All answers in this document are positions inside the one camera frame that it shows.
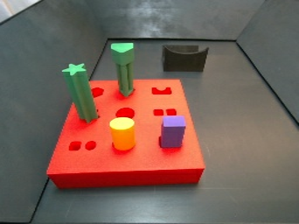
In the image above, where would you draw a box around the red foam peg board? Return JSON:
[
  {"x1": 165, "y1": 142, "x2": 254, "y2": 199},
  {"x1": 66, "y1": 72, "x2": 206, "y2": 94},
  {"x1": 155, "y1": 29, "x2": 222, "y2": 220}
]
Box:
[{"x1": 47, "y1": 80, "x2": 206, "y2": 188}]

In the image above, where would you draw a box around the purple rectangular peg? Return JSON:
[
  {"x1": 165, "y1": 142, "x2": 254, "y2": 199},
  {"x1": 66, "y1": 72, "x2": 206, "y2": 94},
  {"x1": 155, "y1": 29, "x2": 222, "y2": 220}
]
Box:
[{"x1": 161, "y1": 115, "x2": 186, "y2": 148}]

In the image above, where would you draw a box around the yellow orange cylinder peg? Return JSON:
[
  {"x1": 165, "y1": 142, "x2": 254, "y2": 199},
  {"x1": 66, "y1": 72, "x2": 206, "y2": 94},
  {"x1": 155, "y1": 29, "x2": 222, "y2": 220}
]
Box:
[{"x1": 109, "y1": 117, "x2": 137, "y2": 151}]

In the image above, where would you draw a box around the black curved block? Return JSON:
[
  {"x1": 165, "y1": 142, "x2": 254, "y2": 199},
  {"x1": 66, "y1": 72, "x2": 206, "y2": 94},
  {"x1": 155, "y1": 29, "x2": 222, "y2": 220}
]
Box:
[{"x1": 163, "y1": 45, "x2": 210, "y2": 72}]

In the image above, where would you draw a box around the green triangular peg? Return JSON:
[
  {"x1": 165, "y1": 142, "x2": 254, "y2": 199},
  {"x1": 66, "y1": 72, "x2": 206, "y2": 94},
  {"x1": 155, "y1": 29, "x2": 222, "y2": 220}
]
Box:
[{"x1": 111, "y1": 43, "x2": 135, "y2": 97}]

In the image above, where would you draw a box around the green star peg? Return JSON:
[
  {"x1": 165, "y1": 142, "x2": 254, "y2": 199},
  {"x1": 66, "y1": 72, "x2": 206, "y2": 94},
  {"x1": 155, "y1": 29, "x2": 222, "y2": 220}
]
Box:
[{"x1": 62, "y1": 64, "x2": 99, "y2": 123}]

